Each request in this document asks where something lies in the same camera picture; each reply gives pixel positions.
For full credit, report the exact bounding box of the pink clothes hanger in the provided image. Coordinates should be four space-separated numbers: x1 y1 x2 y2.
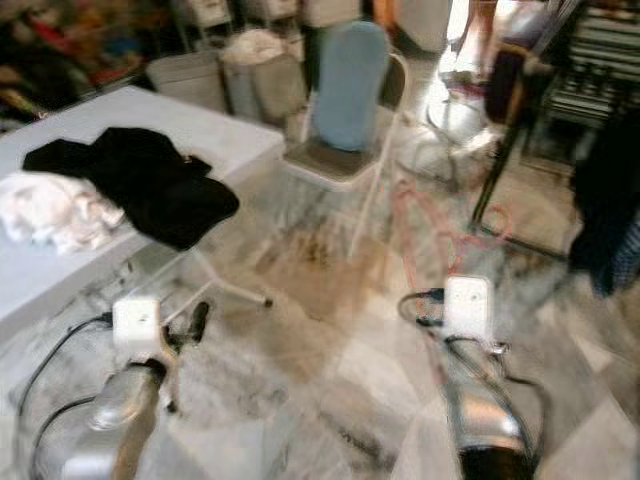
390 185 511 391

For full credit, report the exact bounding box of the black garment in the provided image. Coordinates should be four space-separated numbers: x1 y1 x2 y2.
22 127 241 251

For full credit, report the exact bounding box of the white folding table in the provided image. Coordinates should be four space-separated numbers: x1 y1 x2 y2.
0 85 286 341

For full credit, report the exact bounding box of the black metal drying rack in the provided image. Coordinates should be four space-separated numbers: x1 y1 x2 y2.
470 0 640 263

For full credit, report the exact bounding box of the crumpled white towel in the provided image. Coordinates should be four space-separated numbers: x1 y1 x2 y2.
0 172 126 256

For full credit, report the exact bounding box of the grey white folding chair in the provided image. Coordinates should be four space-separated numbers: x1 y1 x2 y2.
280 50 409 263

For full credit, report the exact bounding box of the blue checked garment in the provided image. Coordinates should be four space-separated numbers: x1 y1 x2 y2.
600 215 640 296

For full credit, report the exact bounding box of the navy blue garment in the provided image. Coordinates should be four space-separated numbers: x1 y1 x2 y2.
568 115 640 299

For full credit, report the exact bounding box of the light blue cushion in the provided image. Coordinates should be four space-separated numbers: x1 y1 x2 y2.
310 20 391 153

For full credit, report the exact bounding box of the grey laundry basket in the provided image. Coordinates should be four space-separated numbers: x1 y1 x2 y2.
220 40 306 123
145 52 229 113

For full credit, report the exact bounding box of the purple armchair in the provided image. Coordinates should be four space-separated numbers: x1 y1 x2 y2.
485 10 556 126

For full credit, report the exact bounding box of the bare legged person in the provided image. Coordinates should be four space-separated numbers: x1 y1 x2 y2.
455 0 501 86

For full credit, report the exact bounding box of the white laundry heap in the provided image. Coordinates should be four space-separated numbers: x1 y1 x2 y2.
225 28 286 66

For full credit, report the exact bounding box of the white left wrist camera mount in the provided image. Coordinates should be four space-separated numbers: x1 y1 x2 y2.
112 296 163 363

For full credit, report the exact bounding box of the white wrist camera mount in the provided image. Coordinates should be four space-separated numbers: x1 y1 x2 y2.
443 276 496 346
112 296 163 363

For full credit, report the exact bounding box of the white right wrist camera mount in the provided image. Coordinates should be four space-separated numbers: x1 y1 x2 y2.
443 276 496 346

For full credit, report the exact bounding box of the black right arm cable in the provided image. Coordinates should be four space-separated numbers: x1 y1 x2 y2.
397 288 551 471

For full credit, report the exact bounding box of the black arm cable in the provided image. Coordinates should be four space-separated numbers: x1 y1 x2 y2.
15 312 116 480
397 288 551 471

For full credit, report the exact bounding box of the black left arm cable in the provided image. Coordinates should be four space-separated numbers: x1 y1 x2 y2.
15 312 116 480

